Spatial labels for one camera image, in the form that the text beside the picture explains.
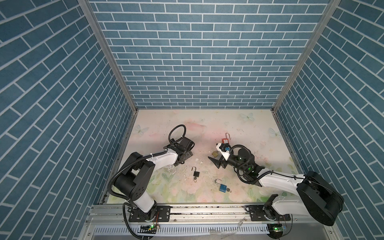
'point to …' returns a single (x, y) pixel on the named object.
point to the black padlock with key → (196, 174)
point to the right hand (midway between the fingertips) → (212, 149)
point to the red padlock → (226, 140)
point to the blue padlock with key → (223, 188)
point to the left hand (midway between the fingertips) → (186, 155)
